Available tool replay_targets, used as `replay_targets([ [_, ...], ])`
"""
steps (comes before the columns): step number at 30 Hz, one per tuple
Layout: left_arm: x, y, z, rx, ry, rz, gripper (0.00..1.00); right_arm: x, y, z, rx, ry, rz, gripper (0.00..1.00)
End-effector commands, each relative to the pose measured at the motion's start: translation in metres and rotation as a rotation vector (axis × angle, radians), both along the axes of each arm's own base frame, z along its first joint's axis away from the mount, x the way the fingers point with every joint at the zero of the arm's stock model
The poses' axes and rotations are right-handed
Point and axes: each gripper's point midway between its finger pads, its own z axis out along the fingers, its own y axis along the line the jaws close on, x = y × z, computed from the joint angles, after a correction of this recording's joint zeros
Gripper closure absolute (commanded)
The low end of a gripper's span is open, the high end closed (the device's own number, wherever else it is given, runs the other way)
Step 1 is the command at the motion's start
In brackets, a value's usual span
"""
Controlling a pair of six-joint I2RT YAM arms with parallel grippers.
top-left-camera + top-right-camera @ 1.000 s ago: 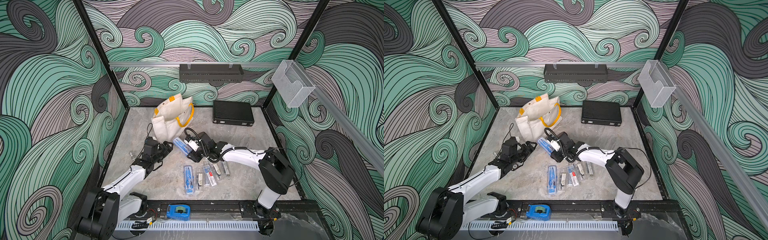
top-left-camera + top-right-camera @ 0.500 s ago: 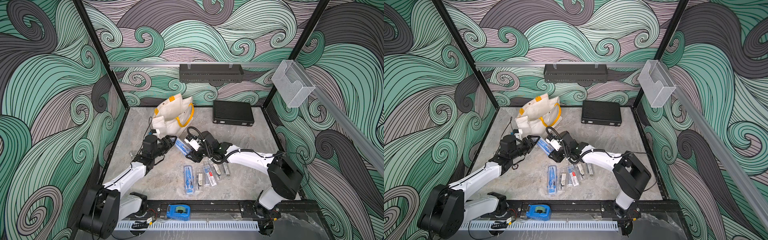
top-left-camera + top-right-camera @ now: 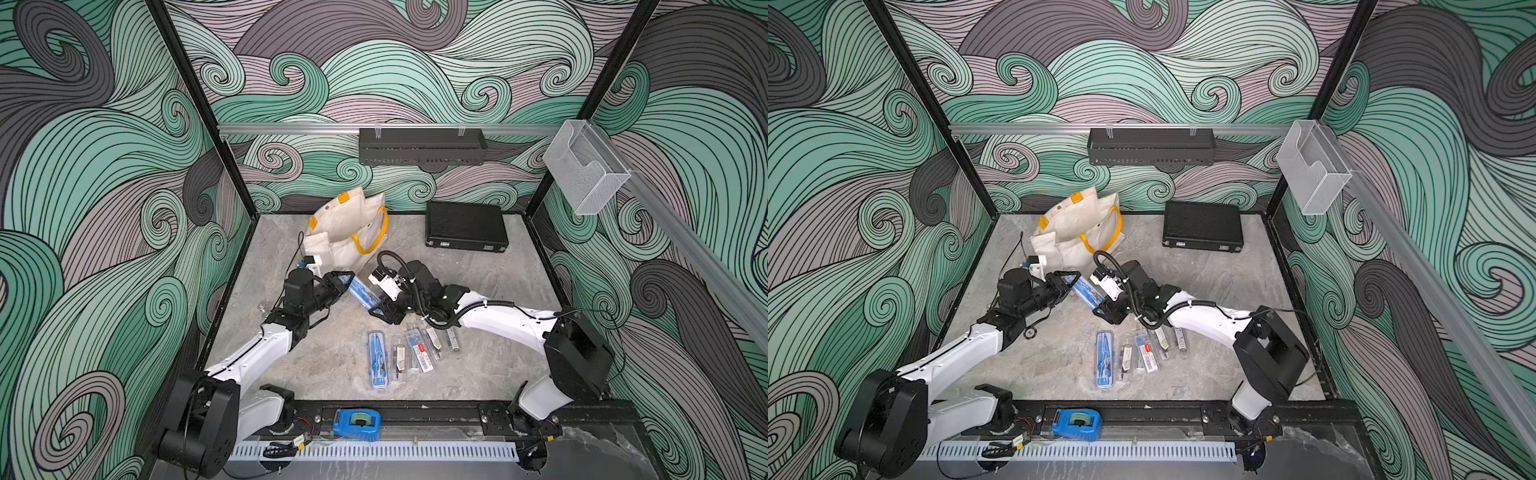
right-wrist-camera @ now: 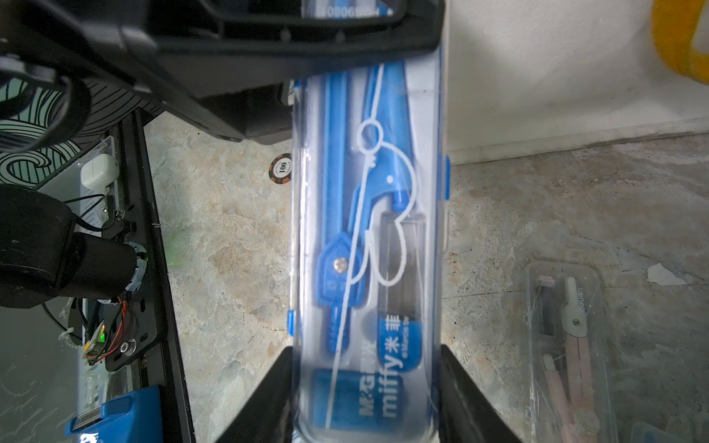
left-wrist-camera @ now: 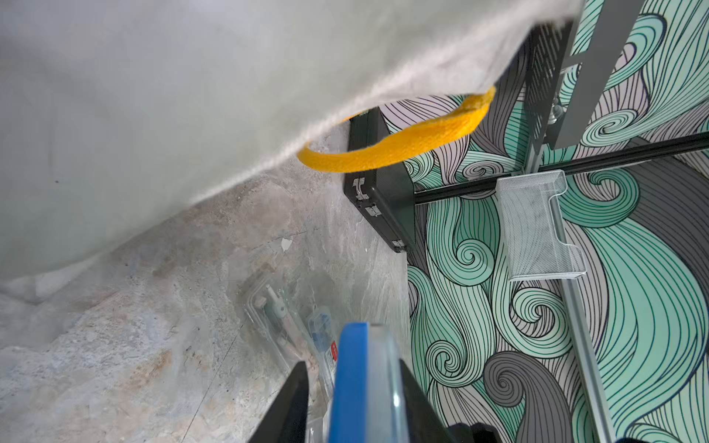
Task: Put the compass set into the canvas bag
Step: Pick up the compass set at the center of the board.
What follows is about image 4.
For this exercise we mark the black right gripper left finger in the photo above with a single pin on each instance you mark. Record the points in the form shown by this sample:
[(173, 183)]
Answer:
[(267, 416)]

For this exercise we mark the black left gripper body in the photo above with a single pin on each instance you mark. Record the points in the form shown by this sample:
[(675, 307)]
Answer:
[(222, 66)]

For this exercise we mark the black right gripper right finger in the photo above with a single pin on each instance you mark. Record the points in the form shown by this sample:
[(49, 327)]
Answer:
[(466, 415)]

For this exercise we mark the blue compass set case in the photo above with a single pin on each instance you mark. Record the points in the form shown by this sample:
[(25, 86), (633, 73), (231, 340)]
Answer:
[(369, 201)]

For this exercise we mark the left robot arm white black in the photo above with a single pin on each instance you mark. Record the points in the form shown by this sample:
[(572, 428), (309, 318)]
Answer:
[(48, 251)]

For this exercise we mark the white canvas tote bag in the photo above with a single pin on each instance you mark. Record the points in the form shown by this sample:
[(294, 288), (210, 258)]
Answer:
[(528, 77)]

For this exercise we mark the black poker chip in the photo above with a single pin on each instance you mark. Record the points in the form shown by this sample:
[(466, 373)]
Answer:
[(281, 168)]

